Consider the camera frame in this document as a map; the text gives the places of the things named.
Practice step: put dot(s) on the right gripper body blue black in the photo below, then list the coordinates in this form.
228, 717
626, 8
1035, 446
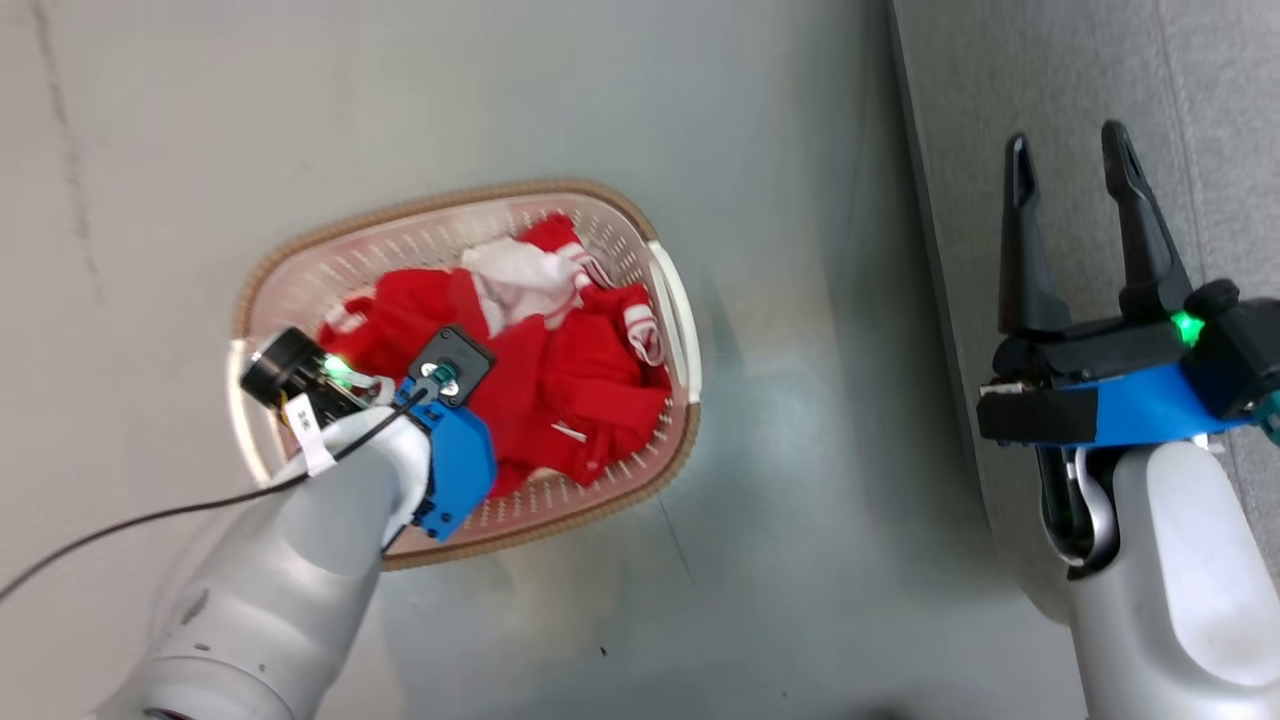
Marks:
1140, 400

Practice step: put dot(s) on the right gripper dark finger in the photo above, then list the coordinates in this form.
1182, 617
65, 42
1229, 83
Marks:
1145, 240
1022, 260

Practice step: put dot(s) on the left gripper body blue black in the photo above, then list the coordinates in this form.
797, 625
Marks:
460, 470

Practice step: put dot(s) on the red garment with striped cuffs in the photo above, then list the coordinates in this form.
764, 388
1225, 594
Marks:
580, 380

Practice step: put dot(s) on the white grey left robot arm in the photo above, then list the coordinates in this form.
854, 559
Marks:
280, 580

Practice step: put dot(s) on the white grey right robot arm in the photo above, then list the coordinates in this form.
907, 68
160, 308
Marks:
1180, 600

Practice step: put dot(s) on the beige plastic laundry basket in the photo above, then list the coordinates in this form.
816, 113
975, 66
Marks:
420, 235

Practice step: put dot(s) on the grey fabric sofa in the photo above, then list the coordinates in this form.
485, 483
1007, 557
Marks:
960, 80

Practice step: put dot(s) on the white garment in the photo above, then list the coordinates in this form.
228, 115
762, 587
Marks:
520, 275

